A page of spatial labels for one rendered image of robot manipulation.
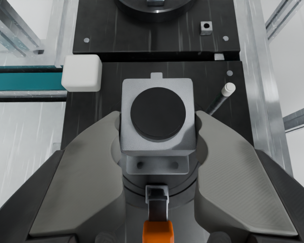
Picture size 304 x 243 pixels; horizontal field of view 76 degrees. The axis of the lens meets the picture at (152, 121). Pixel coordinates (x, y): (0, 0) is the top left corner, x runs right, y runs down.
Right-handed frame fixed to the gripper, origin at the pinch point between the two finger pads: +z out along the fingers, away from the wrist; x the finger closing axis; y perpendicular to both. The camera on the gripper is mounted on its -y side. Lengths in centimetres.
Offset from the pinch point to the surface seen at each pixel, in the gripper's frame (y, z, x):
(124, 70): 1.5, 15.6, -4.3
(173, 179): 10.1, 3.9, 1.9
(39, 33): -1.4, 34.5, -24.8
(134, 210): 13.9, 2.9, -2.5
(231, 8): -5.7, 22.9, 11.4
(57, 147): 9.1, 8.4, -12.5
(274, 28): -2.8, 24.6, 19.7
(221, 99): 0.6, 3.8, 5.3
